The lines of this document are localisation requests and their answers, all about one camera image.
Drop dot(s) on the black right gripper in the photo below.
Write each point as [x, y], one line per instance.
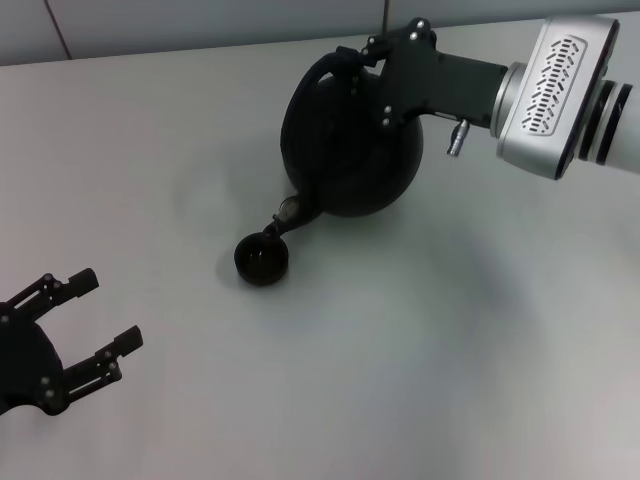
[440, 85]

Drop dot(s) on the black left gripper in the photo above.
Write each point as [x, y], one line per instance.
[30, 360]

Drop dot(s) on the black round teapot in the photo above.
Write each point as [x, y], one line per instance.
[350, 170]

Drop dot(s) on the small dark teacup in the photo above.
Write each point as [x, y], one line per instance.
[260, 267]

